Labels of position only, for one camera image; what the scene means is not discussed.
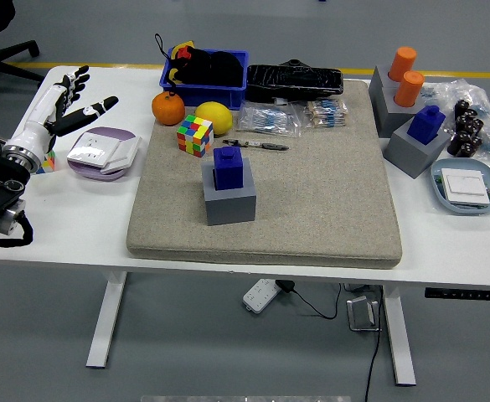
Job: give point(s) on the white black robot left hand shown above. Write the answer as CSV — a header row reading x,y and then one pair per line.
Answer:
x,y
39,121

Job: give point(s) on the blue square seal stamp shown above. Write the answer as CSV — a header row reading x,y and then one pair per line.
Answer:
x,y
228,167
424,125

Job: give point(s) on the grey single-slot seal holder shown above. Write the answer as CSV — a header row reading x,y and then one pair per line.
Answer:
x,y
232,207
412,157

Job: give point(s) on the colourful puzzle cube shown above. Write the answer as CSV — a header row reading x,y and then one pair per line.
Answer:
x,y
194,136
48,165

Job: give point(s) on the orange fruit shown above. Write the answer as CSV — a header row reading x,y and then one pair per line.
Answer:
x,y
168,109

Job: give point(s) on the yellow red toy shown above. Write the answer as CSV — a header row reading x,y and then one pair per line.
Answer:
x,y
182,45

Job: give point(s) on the blue plastic bin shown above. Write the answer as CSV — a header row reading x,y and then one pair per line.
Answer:
x,y
211,97

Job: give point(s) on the yellow lemon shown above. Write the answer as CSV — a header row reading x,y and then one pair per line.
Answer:
x,y
214,115

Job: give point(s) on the white table leg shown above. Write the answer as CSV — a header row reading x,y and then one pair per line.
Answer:
x,y
106,322
399,335

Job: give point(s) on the clear bag of blue resistors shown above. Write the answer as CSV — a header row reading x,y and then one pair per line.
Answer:
x,y
265,119

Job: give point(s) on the black silver pen tool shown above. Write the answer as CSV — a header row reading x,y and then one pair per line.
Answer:
x,y
269,146

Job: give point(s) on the black plastic-wrapped keyboard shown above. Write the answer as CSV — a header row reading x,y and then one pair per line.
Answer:
x,y
295,84

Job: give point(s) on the black round-holed part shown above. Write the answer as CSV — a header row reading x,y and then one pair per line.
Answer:
x,y
297,63

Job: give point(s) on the white power strip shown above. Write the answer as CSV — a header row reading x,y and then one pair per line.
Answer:
x,y
261,295

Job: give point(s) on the grey-brown fabric mat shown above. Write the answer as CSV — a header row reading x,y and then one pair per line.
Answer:
x,y
311,201

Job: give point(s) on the clear bag of brown resistors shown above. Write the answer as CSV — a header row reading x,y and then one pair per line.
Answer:
x,y
326,113

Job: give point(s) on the grey double-slot holder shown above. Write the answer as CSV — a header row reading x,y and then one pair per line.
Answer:
x,y
389,115

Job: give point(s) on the orange cylinder stamp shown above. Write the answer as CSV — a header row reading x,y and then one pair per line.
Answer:
x,y
401,63
408,88

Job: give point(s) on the light blue tray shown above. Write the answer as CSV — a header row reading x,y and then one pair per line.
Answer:
x,y
466,164

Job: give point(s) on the black table control panel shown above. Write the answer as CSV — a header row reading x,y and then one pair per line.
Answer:
x,y
458,293

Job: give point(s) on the white wall socket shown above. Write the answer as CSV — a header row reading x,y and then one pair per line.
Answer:
x,y
89,151

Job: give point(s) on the white switch panel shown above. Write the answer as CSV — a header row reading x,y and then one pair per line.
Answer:
x,y
464,186
125,153

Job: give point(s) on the silver metal bracket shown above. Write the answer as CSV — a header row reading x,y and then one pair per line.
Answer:
x,y
359,314

